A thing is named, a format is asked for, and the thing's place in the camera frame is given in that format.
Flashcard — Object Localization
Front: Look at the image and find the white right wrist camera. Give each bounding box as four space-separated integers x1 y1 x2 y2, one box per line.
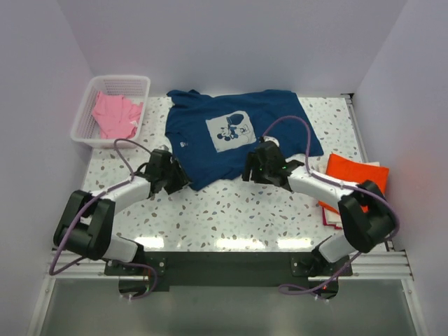
260 136 280 146

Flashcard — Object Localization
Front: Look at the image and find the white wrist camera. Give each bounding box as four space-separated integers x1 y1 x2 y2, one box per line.
260 136 280 146
157 144 172 152

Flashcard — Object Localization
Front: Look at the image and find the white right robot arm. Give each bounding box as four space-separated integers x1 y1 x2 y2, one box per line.
242 141 399 275

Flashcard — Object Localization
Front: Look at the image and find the white plastic basket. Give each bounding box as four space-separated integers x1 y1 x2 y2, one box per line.
71 75 151 148

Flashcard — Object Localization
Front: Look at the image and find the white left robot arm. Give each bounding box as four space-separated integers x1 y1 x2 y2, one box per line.
53 149 190 274

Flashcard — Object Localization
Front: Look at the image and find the orange folded t-shirt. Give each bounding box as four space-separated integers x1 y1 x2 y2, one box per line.
325 153 389 194

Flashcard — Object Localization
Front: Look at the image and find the aluminium frame rail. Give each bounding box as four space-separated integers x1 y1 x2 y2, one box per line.
343 94 413 281

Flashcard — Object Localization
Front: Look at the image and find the pink t-shirt in basket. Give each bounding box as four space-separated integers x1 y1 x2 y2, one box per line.
92 92 143 139

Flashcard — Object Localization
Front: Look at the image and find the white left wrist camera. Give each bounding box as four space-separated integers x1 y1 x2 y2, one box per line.
157 144 172 152

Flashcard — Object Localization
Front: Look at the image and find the white folded t-shirt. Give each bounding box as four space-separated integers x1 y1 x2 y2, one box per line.
317 162 380 230

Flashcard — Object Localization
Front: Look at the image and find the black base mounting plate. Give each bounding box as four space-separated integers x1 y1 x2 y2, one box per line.
104 252 353 299

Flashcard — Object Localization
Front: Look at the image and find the navy blue printed t-shirt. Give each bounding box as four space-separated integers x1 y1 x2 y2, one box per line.
165 90 323 191

